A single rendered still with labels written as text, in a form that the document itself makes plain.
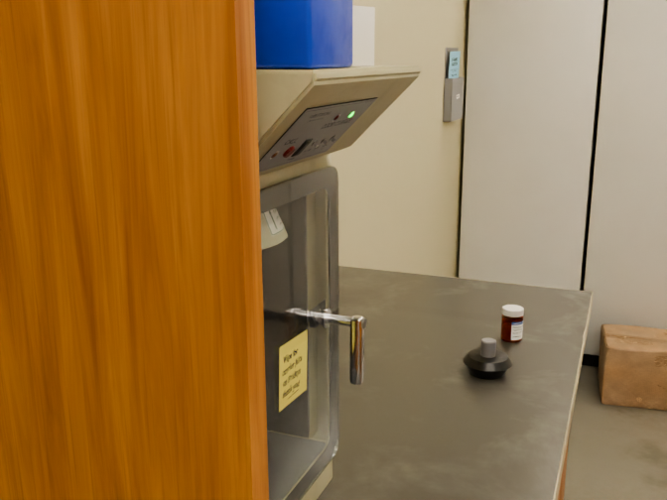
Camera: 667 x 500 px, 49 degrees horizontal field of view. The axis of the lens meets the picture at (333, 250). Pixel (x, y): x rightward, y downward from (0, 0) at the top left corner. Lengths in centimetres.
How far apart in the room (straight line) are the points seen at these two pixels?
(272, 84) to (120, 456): 35
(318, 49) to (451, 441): 74
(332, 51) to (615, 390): 306
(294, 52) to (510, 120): 313
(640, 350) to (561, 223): 71
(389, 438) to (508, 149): 267
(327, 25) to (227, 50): 13
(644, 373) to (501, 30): 169
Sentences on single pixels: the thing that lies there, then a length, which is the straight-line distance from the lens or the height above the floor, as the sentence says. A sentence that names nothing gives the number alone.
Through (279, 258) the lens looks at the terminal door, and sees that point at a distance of 79.
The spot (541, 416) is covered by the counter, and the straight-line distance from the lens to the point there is 131.
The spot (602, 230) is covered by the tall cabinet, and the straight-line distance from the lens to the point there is 375.
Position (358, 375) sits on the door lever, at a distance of 94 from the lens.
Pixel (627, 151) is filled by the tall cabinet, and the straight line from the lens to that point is 368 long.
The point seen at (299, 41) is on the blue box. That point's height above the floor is 153.
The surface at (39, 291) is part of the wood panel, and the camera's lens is 68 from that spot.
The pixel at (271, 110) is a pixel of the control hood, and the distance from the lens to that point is 61.
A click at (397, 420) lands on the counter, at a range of 125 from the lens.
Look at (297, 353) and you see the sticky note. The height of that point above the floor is 119.
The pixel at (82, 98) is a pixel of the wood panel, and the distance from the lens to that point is 61.
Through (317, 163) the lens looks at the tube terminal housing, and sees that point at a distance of 90.
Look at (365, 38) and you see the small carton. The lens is 80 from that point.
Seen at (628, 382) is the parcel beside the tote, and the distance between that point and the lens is 357.
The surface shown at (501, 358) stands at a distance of 142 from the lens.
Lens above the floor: 152
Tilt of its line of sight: 15 degrees down
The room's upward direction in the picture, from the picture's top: straight up
